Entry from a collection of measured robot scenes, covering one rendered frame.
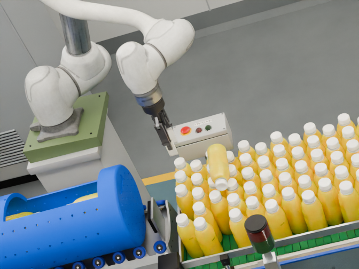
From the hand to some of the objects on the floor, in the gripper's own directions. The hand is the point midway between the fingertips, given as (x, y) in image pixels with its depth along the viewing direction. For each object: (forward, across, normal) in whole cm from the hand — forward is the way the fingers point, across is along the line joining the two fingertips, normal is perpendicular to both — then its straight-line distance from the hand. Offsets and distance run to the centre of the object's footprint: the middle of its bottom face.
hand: (171, 142), depth 232 cm
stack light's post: (+117, +52, +26) cm, 131 cm away
